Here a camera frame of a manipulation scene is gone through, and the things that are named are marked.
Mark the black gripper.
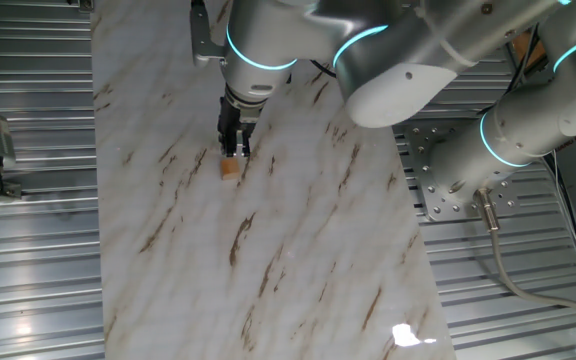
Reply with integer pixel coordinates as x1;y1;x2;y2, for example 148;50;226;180
217;97;265;158

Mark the small wooden block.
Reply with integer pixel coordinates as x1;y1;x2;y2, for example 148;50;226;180
219;157;242;182

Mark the white marble pattern board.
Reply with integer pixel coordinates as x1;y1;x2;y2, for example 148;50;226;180
89;0;457;360

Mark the orange brown box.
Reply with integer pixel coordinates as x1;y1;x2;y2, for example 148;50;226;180
510;28;550;72

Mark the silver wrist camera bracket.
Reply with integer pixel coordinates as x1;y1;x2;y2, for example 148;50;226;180
188;0;227;69

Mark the long black cable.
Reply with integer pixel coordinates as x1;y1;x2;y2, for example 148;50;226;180
309;59;338;79

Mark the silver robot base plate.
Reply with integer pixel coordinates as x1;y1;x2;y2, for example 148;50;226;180
401;121;520;222

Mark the grey cable with metal connector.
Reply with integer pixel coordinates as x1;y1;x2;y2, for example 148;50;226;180
472;187;576;327

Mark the black base cable bundle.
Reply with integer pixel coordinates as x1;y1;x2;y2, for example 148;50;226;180
504;23;543;97

